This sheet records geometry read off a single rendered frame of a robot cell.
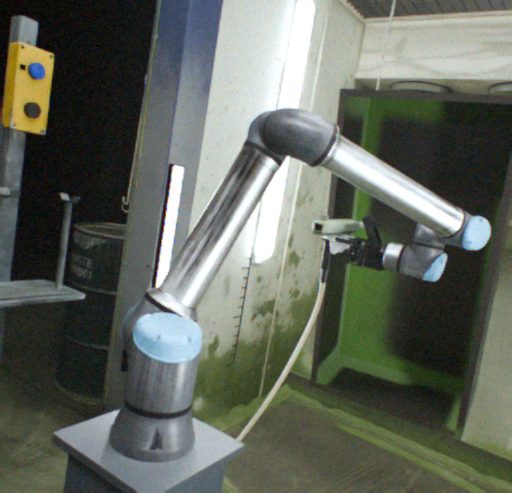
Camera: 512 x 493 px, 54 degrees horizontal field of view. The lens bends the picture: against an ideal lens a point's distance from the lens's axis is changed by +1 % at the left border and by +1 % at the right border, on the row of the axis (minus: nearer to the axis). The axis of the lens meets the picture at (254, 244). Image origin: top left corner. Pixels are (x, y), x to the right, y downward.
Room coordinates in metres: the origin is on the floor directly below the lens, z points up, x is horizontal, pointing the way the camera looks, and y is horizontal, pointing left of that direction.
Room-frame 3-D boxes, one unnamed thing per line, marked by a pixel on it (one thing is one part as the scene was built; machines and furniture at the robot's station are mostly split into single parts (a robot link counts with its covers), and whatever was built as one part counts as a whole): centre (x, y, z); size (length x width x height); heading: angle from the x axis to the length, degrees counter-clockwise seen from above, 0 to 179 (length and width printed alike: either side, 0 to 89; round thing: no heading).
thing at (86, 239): (2.77, 0.70, 0.44); 0.59 x 0.58 x 0.89; 37
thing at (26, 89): (1.63, 0.79, 1.42); 0.12 x 0.06 x 0.26; 146
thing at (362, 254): (1.60, -0.36, 1.09); 0.12 x 0.08 x 0.09; 60
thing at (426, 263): (1.52, -0.51, 1.10); 0.12 x 0.09 x 0.10; 60
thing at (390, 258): (1.56, -0.43, 1.10); 0.10 x 0.05 x 0.09; 150
